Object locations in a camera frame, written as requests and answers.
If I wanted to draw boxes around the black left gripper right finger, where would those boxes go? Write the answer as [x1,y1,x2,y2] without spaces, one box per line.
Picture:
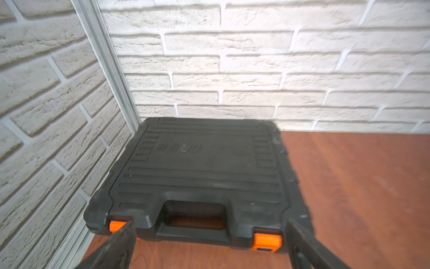
[286,219,350,269]

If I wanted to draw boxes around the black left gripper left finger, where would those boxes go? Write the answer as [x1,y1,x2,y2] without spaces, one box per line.
[75,220,137,269]

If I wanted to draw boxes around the black plastic tool case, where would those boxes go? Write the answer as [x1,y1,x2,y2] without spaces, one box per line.
[84,118,314,249]

